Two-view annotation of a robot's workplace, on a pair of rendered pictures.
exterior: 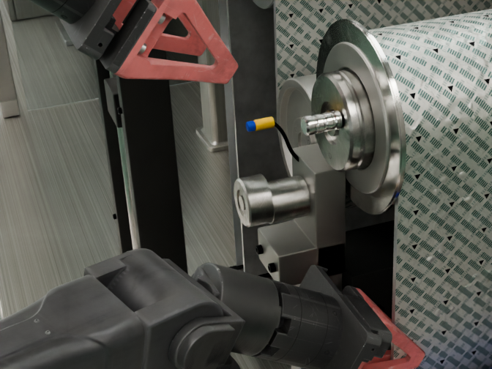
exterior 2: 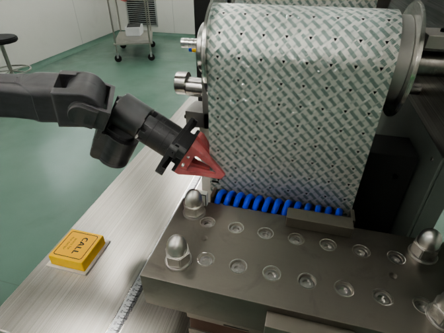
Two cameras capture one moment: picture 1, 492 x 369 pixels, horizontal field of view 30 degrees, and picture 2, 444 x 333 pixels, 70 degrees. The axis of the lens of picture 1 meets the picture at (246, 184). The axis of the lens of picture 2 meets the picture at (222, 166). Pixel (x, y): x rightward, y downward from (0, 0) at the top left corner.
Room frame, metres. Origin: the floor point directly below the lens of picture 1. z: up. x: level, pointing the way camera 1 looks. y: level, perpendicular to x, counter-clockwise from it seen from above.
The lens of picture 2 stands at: (0.21, -0.36, 1.38)
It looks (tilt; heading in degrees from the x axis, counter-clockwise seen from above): 34 degrees down; 32
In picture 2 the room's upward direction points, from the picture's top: straight up
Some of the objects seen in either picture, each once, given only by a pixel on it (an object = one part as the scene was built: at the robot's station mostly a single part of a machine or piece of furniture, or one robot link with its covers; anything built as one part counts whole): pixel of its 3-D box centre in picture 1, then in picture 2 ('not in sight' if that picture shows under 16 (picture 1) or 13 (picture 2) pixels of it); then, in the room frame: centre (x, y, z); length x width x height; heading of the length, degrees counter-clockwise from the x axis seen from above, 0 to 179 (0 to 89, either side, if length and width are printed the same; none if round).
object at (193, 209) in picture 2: not in sight; (193, 201); (0.50, -0.12, 1.05); 0.04 x 0.04 x 0.04
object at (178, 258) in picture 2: not in sight; (177, 248); (0.42, -0.16, 1.05); 0.04 x 0.04 x 0.04
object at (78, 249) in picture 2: not in sight; (78, 249); (0.41, 0.08, 0.91); 0.07 x 0.07 x 0.02; 18
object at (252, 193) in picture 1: (252, 200); (182, 82); (0.64, 0.00, 1.18); 0.04 x 0.02 x 0.04; 18
